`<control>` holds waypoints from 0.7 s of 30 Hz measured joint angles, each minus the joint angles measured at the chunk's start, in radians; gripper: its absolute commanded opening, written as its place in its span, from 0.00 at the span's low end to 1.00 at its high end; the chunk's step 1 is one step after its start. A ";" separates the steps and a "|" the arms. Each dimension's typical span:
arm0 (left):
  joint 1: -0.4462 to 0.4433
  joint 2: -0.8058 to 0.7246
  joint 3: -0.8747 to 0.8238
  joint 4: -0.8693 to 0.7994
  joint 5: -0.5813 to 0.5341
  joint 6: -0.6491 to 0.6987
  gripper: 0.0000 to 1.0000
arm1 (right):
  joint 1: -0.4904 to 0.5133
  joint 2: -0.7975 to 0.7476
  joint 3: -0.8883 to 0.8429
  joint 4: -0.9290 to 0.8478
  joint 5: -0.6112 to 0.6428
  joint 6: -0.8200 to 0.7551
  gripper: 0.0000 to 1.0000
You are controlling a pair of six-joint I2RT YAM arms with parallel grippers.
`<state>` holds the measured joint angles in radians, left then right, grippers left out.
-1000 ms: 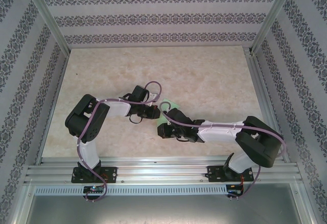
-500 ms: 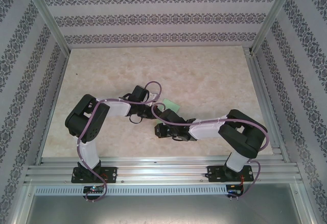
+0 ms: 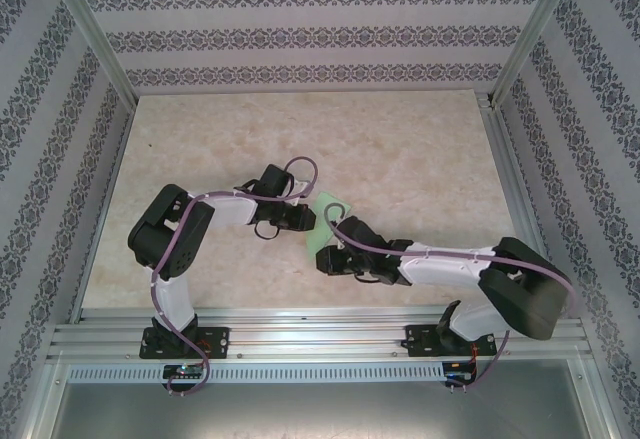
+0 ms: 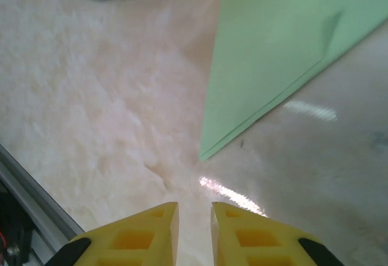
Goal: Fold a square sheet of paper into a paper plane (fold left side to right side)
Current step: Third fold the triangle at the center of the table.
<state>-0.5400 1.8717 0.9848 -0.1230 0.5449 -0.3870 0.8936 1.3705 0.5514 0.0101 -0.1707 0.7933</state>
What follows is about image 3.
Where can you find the light green paper sheet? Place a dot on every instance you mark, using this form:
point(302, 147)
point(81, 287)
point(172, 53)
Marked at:
point(320, 234)

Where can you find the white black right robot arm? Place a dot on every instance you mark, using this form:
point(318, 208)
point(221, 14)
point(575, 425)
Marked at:
point(440, 264)

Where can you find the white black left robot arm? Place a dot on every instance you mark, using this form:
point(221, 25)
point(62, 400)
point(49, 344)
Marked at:
point(225, 209)

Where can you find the grey sheet metal tray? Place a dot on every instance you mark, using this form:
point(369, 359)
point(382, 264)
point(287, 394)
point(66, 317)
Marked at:
point(320, 414)

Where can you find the small circuit board blue light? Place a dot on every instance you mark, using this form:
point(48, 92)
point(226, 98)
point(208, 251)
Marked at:
point(457, 369)

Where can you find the small circuit board green light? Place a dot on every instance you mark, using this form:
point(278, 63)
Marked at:
point(182, 370)

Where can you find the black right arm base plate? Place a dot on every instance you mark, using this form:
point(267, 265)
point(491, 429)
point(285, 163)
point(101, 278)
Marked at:
point(417, 341)

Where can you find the long aluminium mounting rail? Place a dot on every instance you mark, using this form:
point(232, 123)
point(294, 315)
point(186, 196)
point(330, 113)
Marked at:
point(310, 334)

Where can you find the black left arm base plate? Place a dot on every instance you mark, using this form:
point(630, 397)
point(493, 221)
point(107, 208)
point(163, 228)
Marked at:
point(215, 341)

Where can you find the wide aluminium side rail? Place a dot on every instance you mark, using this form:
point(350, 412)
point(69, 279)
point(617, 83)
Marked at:
point(525, 209)

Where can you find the thin aluminium side rail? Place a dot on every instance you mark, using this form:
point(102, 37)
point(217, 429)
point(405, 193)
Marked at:
point(102, 209)

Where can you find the aluminium frame post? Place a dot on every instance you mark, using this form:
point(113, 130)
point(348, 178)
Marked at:
point(532, 34)
point(597, 409)
point(92, 34)
point(47, 409)

